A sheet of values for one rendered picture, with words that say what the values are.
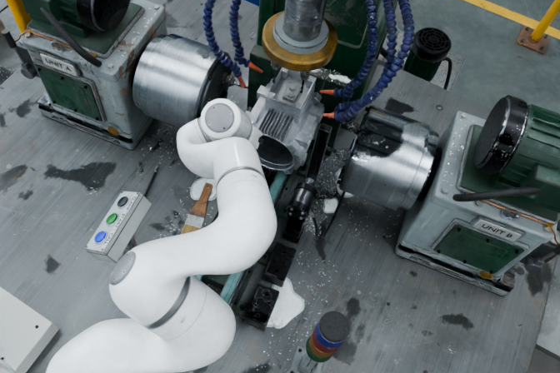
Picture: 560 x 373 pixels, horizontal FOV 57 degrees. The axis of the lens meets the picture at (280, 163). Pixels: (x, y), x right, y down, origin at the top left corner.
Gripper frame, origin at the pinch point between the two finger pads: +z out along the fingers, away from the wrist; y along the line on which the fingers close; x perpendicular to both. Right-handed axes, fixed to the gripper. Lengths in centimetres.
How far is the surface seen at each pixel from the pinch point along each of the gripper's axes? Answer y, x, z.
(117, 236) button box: -16.3, -33.3, -17.5
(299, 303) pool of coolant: 28.5, -37.5, 11.5
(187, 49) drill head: -23.9, 16.4, 0.8
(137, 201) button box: -16.4, -24.7, -12.8
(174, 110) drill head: -21.3, -0.3, 1.3
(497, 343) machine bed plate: 83, -28, 17
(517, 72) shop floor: 101, 102, 184
